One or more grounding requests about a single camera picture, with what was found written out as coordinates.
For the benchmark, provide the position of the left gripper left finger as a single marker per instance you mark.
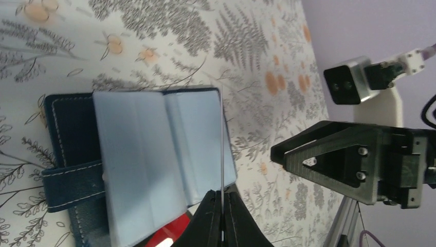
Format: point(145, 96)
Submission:
point(204, 229)

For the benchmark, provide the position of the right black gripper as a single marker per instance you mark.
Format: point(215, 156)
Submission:
point(345, 157)

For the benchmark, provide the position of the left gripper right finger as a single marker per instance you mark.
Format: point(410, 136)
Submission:
point(239, 227)

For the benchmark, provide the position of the blue leather card holder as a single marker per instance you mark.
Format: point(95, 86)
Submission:
point(128, 163)

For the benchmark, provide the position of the blue card with grey stripe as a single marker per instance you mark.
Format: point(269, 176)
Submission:
point(222, 224)

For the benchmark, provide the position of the red card top centre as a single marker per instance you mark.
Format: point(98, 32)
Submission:
point(169, 233)

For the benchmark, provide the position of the floral table mat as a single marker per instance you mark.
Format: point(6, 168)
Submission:
point(258, 53)

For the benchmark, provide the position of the aluminium frame rail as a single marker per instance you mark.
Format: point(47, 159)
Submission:
point(344, 226)

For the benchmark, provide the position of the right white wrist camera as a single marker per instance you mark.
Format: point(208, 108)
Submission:
point(370, 88)

